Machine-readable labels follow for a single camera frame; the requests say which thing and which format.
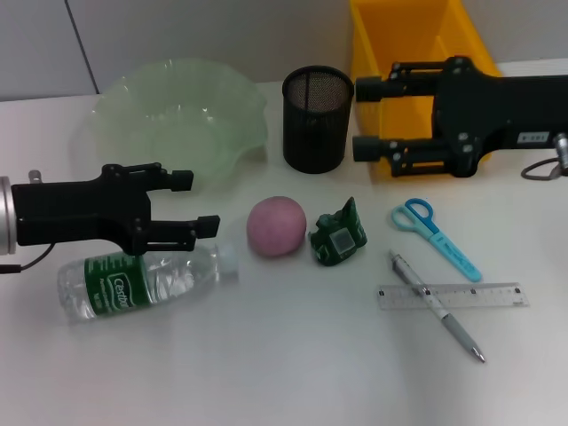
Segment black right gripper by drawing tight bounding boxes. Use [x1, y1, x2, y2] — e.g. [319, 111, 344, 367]
[351, 55, 568, 179]

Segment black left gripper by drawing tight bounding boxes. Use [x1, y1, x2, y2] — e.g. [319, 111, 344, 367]
[12, 162, 222, 256]

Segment pink peach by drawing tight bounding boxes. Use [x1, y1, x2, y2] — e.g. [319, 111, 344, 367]
[246, 195, 308, 259]

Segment clear green-label water bottle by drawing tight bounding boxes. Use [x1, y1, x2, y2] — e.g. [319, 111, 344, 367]
[56, 242, 241, 325]

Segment green plastic wrapper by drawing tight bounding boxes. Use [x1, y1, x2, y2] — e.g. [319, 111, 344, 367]
[309, 196, 368, 269]

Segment black mesh pen holder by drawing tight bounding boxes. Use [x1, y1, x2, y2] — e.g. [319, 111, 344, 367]
[281, 65, 355, 175]

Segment green glass fruit plate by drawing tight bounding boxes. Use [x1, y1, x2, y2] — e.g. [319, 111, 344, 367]
[83, 57, 272, 196]

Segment blue scissors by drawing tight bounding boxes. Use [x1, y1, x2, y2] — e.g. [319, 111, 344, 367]
[390, 197, 483, 283]

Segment white grey pen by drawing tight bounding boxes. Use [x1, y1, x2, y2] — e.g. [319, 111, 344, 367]
[388, 248, 486, 365]

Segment clear plastic ruler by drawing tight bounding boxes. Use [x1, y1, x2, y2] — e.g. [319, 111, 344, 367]
[376, 280, 531, 312]

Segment yellow plastic bin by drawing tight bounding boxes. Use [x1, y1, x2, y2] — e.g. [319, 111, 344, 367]
[348, 0, 502, 181]

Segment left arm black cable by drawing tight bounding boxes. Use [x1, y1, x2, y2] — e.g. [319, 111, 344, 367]
[0, 242, 57, 274]

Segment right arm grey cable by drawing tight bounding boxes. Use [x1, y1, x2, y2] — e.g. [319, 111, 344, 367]
[521, 130, 568, 181]

